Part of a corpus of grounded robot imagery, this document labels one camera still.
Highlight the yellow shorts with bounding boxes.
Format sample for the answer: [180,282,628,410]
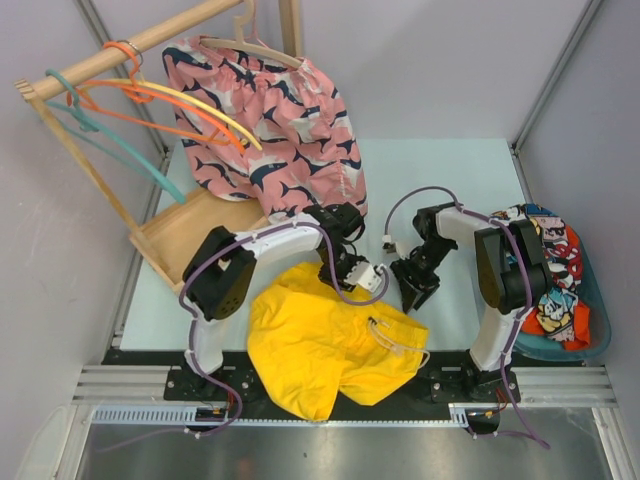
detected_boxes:
[247,262,430,393]

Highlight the wooden clothes rack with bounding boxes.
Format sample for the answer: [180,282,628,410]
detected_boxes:
[14,1,303,293]

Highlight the pink shark print shorts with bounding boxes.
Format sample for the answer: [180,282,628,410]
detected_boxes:
[162,36,368,223]

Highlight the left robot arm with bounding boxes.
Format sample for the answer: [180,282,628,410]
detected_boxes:
[178,203,383,400]

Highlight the beige hanger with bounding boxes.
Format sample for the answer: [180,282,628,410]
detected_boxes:
[201,0,302,69]

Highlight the teal hanger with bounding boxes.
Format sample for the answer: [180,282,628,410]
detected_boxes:
[44,68,188,204]

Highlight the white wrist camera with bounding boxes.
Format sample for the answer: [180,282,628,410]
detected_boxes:
[382,234,409,258]
[345,261,385,293]

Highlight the colourful cartoon print shorts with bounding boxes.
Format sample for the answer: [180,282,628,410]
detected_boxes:
[487,203,584,341]

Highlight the yellow hanger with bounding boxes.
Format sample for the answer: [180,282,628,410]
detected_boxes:
[73,78,263,153]

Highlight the orange hanger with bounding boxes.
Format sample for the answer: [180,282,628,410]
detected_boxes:
[65,40,239,152]

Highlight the teal laundry basket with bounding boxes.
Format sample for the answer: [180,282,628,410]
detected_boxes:
[507,203,610,362]

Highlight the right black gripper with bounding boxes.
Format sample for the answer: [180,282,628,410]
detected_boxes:
[390,236,457,314]

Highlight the aluminium frame rail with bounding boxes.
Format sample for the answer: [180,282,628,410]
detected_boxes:
[72,365,617,408]

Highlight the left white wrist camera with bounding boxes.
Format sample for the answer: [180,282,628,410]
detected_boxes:
[345,261,385,293]

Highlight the white slotted cable duct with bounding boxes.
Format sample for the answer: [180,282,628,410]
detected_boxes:
[92,405,500,432]

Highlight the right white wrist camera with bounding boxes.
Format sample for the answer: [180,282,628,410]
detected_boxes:
[382,234,409,258]

